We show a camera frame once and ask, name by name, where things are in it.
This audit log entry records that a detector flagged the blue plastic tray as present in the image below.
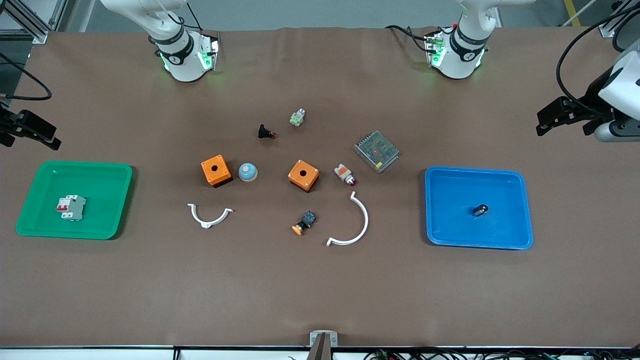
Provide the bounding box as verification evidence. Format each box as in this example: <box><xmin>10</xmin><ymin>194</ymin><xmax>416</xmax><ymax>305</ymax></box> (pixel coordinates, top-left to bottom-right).
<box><xmin>424</xmin><ymin>166</ymin><xmax>534</xmax><ymax>250</ymax></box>

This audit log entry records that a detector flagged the red indicator lamp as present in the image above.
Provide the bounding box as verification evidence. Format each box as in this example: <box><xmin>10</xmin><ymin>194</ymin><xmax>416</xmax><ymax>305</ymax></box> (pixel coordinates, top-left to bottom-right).
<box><xmin>334</xmin><ymin>163</ymin><xmax>358</xmax><ymax>187</ymax></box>

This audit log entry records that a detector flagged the aluminium frame profile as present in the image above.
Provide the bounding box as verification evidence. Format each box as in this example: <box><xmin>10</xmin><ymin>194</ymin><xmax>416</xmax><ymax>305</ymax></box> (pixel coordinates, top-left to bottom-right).
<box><xmin>597</xmin><ymin>0</ymin><xmax>640</xmax><ymax>39</ymax></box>
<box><xmin>0</xmin><ymin>0</ymin><xmax>69</xmax><ymax>46</ymax></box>

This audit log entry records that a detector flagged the black cable bundle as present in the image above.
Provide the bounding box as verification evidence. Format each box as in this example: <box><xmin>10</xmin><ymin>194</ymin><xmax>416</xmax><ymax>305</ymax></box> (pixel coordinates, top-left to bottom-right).
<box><xmin>364</xmin><ymin>347</ymin><xmax>640</xmax><ymax>360</ymax></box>

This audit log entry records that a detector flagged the orange button box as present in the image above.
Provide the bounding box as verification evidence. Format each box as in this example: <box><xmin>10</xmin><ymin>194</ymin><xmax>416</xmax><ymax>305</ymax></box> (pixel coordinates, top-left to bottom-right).
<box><xmin>287</xmin><ymin>159</ymin><xmax>320</xmax><ymax>193</ymax></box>
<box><xmin>200</xmin><ymin>154</ymin><xmax>234</xmax><ymax>188</ymax></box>

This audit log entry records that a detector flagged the small white arc clamp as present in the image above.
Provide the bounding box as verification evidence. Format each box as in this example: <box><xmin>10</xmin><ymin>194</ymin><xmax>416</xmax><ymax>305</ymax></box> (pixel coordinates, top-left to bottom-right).
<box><xmin>187</xmin><ymin>202</ymin><xmax>234</xmax><ymax>230</ymax></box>

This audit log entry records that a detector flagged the green plastic tray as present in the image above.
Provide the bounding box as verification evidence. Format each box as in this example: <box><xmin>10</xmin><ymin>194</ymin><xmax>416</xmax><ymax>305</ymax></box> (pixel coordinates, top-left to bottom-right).
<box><xmin>16</xmin><ymin>160</ymin><xmax>134</xmax><ymax>241</ymax></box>

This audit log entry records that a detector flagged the metal mesh power supply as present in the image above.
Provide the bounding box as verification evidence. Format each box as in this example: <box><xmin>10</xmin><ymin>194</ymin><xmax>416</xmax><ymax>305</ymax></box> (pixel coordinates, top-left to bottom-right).
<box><xmin>354</xmin><ymin>130</ymin><xmax>400</xmax><ymax>174</ymax></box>

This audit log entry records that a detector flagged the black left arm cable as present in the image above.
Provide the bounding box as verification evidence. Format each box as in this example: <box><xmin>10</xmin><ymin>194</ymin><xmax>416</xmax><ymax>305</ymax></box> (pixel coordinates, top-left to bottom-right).
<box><xmin>556</xmin><ymin>4</ymin><xmax>640</xmax><ymax>117</ymax></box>

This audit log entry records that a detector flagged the white table edge rail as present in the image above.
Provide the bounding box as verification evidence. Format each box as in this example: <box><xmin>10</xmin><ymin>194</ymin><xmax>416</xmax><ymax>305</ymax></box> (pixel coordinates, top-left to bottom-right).
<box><xmin>0</xmin><ymin>346</ymin><xmax>640</xmax><ymax>360</ymax></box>

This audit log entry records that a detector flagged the large white arc clamp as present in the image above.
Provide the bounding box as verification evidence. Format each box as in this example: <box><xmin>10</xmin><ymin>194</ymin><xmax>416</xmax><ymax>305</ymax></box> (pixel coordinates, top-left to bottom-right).
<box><xmin>326</xmin><ymin>191</ymin><xmax>370</xmax><ymax>248</ymax></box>

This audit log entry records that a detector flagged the grey metal edge bracket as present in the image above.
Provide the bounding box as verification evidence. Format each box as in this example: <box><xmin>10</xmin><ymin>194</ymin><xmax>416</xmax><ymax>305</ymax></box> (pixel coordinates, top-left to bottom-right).
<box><xmin>309</xmin><ymin>330</ymin><xmax>339</xmax><ymax>360</ymax></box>

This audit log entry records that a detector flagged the white red circuit breaker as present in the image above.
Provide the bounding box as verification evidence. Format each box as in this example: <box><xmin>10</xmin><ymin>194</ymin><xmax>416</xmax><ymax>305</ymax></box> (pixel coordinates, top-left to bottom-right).
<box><xmin>55</xmin><ymin>194</ymin><xmax>87</xmax><ymax>222</ymax></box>

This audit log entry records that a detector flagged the orange push button switch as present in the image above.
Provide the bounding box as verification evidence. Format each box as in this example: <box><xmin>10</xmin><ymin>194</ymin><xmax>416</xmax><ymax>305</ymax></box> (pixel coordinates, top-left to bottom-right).
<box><xmin>291</xmin><ymin>210</ymin><xmax>317</xmax><ymax>237</ymax></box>

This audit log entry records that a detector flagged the black base cable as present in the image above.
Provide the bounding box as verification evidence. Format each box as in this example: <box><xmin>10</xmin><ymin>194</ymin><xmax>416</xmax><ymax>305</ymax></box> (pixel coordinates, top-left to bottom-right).
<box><xmin>384</xmin><ymin>24</ymin><xmax>432</xmax><ymax>54</ymax></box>

